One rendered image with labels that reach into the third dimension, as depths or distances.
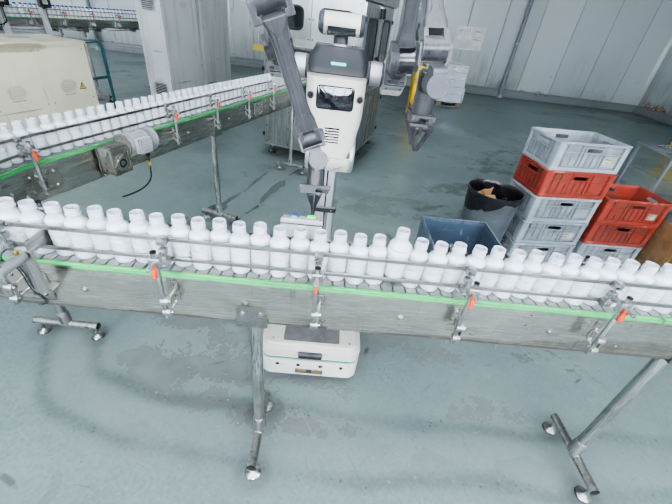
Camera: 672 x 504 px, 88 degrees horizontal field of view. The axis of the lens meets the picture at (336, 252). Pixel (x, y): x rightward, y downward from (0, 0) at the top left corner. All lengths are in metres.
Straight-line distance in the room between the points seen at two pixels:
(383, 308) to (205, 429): 1.16
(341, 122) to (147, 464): 1.67
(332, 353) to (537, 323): 1.00
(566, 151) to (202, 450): 3.02
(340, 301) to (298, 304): 0.13
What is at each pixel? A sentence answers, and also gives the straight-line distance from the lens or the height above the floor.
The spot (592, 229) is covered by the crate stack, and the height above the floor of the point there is 0.37.
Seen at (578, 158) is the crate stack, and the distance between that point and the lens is 3.29.
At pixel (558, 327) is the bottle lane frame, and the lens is 1.37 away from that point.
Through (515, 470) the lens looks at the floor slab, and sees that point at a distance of 2.13.
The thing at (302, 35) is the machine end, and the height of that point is 1.46.
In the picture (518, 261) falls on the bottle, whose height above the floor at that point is 1.14.
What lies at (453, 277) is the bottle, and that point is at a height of 1.06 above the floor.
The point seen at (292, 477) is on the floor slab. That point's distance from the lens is 1.83.
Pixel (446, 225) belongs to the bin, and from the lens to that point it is 1.76.
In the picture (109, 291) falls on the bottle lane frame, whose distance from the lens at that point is 1.31.
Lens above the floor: 1.69
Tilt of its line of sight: 34 degrees down
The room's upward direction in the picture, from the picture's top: 7 degrees clockwise
